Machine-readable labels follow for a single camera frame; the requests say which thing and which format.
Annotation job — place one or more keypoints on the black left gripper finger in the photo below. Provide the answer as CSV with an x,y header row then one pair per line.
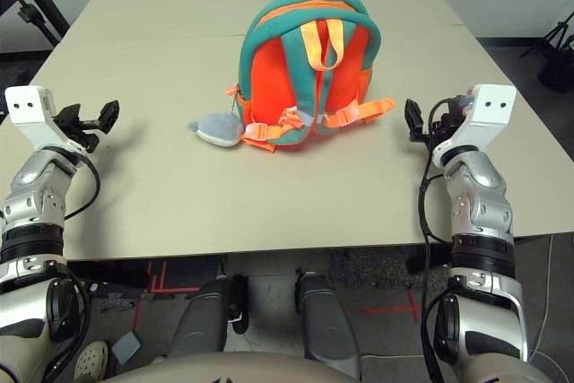
x,y
68,115
110,116

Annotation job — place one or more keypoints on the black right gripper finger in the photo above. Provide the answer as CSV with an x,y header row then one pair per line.
x,y
414,120
456,107

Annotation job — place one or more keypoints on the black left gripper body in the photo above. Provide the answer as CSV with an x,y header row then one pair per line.
x,y
85,134

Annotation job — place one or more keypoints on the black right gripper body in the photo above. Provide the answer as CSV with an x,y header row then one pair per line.
x,y
439,129

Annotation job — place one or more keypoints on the teal and orange backpack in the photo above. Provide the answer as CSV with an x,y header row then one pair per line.
x,y
269,87

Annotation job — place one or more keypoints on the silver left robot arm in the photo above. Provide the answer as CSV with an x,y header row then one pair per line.
x,y
31,203

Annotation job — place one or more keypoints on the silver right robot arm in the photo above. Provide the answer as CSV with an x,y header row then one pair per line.
x,y
480,203

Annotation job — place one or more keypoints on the black tripod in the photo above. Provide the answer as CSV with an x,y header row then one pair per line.
x,y
558,73

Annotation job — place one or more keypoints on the grey plush toy pendant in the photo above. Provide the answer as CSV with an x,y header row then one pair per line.
x,y
217,127

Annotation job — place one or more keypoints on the grey robot left leg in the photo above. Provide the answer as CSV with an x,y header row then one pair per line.
x,y
202,315

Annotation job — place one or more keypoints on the grey robot leg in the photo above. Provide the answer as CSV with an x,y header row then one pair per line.
x,y
327,320
202,315

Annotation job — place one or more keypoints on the grey square floor pedal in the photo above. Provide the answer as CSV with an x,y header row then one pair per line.
x,y
127,347

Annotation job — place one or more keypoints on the grey robot right leg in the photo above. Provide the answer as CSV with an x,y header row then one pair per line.
x,y
327,320

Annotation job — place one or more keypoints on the white perforated shoe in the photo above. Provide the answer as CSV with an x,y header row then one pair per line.
x,y
92,358

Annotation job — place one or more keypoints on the beige robot torso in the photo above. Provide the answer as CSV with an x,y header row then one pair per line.
x,y
269,371

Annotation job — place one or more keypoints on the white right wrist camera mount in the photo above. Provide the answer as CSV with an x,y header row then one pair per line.
x,y
489,109

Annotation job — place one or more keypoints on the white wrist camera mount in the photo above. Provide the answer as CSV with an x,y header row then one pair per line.
x,y
27,105
489,109

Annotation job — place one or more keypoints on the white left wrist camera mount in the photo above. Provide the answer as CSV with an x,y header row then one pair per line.
x,y
27,105

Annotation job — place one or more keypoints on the black frame side desk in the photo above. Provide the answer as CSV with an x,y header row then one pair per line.
x,y
29,13

